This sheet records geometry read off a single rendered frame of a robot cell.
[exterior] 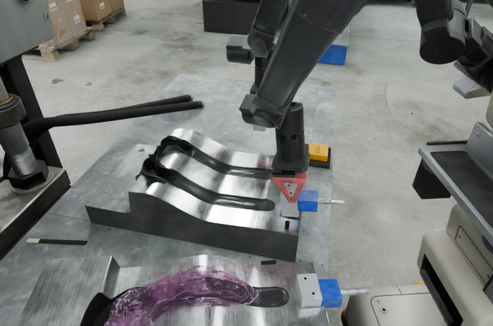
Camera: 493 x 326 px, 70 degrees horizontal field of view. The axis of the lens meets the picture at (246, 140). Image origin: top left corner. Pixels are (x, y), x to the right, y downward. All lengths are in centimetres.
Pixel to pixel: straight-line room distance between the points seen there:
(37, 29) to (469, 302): 133
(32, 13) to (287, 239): 99
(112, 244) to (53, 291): 22
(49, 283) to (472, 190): 75
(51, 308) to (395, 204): 188
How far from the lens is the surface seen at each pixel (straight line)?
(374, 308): 142
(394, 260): 195
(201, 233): 81
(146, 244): 87
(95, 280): 70
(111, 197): 92
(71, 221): 98
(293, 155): 69
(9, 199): 115
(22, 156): 111
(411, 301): 148
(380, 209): 217
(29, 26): 128
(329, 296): 70
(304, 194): 77
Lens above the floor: 145
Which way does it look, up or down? 35 degrees down
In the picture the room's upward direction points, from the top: straight up
